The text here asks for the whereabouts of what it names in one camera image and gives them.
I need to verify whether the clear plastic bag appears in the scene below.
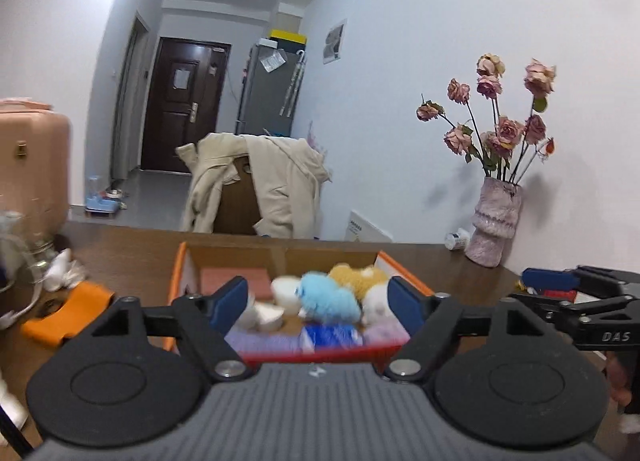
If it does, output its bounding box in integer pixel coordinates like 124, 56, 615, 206
262, 48, 287, 73

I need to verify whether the orange-edged cardboard box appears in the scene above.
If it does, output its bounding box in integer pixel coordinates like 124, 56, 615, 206
167, 241, 435, 368

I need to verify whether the white folded umbrella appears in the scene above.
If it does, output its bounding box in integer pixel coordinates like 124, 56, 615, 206
279, 50, 306, 117

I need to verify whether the dark brown entrance door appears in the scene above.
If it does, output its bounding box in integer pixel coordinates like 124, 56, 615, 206
141, 37, 232, 173

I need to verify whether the brown wooden chair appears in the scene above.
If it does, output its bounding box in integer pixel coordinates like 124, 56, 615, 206
212, 153, 262, 236

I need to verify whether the blue tissue pack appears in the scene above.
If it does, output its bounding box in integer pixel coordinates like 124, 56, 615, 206
302, 323, 364, 353

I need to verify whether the pink suitcase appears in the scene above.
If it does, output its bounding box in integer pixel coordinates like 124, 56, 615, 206
0, 98, 71, 243

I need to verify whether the white cable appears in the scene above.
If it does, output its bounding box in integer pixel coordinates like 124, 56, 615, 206
0, 280, 47, 330

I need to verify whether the yellow and white plush dog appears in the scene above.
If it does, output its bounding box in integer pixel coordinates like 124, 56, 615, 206
327, 263, 392, 325

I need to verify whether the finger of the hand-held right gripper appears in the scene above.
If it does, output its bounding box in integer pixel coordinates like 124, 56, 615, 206
508, 293, 602, 338
521, 265, 640, 298

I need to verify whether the white crumpled cloth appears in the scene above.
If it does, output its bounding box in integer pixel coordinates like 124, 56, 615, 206
42, 248, 86, 290

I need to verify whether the beige coat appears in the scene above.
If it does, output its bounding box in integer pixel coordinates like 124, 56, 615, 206
175, 132, 332, 241

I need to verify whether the white flat panel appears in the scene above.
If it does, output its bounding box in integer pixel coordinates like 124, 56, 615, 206
346, 209, 395, 244

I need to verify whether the dried pink rose bouquet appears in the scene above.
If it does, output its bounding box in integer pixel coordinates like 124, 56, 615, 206
416, 53, 557, 186

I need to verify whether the pink flat block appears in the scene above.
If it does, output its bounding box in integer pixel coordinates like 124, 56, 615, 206
199, 267, 274, 303

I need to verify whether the grey refrigerator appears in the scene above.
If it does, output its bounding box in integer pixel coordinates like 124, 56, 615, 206
234, 43, 307, 138

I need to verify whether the white plush toy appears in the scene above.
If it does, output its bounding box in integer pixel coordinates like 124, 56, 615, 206
237, 275, 304, 335

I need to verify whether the light blue plush toy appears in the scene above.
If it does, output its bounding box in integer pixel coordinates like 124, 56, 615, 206
298, 271, 362, 326

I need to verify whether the orange plastic holder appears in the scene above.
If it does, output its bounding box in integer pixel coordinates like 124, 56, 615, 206
22, 281, 116, 346

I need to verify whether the blue pet feeder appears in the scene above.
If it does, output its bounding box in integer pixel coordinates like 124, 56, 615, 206
84, 175, 126, 217

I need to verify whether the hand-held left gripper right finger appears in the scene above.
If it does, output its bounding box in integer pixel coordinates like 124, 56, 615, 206
384, 277, 566, 383

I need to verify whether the pink ceramic vase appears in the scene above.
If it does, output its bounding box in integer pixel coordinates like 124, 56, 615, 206
463, 176, 524, 269

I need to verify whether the person's right hand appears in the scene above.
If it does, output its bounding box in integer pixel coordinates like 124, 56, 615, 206
604, 353, 633, 408

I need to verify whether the small white bottle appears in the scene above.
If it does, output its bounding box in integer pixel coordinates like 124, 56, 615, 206
444, 228, 471, 251

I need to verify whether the wall poster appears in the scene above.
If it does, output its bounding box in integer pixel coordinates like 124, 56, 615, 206
322, 18, 348, 65

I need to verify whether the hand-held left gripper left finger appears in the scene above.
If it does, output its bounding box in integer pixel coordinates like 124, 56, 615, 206
70, 276, 250, 383

